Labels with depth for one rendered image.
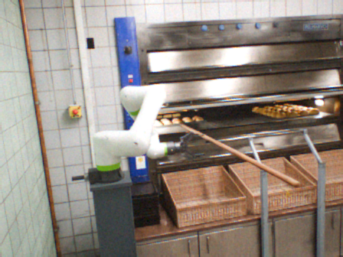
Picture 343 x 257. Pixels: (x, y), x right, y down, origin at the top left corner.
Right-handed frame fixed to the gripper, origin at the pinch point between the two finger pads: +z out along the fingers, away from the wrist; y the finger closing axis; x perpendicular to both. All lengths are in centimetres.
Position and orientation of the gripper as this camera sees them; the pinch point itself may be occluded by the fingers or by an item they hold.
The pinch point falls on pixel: (202, 144)
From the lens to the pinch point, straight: 230.8
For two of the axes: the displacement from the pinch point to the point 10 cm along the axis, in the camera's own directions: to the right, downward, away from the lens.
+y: 0.7, 9.8, 1.8
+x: 2.1, 1.6, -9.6
